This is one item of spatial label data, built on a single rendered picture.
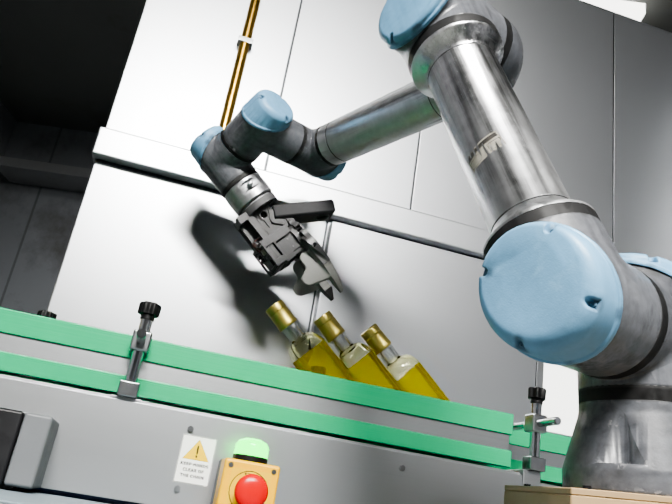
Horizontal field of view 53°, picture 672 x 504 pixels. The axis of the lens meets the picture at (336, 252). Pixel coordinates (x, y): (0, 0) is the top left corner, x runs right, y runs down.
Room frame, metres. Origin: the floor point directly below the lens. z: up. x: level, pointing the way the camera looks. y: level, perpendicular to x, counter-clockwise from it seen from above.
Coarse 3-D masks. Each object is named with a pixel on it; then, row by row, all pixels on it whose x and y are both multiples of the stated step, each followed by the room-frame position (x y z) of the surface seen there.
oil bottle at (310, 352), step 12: (300, 336) 1.09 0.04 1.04; (312, 336) 1.09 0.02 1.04; (300, 348) 1.08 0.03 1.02; (312, 348) 1.08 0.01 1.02; (324, 348) 1.09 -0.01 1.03; (300, 360) 1.09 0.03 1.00; (312, 360) 1.09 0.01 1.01; (324, 360) 1.09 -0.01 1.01; (336, 360) 1.09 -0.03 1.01; (312, 372) 1.09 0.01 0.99; (324, 372) 1.09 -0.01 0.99; (336, 372) 1.10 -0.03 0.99; (348, 372) 1.10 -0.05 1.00
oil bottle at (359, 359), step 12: (348, 348) 1.11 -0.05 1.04; (360, 348) 1.10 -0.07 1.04; (348, 360) 1.10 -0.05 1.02; (360, 360) 1.10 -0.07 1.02; (372, 360) 1.11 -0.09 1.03; (360, 372) 1.10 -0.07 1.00; (372, 372) 1.11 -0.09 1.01; (384, 372) 1.11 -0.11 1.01; (372, 384) 1.11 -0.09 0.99; (384, 384) 1.11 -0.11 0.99; (396, 384) 1.12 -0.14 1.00
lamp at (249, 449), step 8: (240, 440) 0.90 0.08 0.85; (248, 440) 0.89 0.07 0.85; (256, 440) 0.89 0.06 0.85; (240, 448) 0.89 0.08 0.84; (248, 448) 0.88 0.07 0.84; (256, 448) 0.89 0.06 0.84; (264, 448) 0.89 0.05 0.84; (240, 456) 0.89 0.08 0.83; (248, 456) 0.88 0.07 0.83; (256, 456) 0.89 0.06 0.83; (264, 456) 0.89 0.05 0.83
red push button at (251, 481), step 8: (240, 480) 0.84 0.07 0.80; (248, 480) 0.84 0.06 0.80; (256, 480) 0.84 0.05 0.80; (264, 480) 0.85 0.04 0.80; (240, 488) 0.84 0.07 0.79; (248, 488) 0.84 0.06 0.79; (256, 488) 0.84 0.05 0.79; (264, 488) 0.85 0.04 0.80; (240, 496) 0.84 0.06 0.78; (248, 496) 0.84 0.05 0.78; (256, 496) 0.84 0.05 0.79; (264, 496) 0.85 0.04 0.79
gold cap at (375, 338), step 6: (366, 330) 1.12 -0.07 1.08; (372, 330) 1.12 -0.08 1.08; (378, 330) 1.12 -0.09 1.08; (366, 336) 1.13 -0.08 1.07; (372, 336) 1.12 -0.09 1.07; (378, 336) 1.12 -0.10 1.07; (384, 336) 1.13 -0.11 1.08; (366, 342) 1.14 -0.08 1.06; (372, 342) 1.13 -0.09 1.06; (378, 342) 1.12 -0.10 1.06; (384, 342) 1.13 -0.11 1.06; (390, 342) 1.13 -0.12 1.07; (372, 348) 1.14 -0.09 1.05; (378, 348) 1.13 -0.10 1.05; (384, 348) 1.13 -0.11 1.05
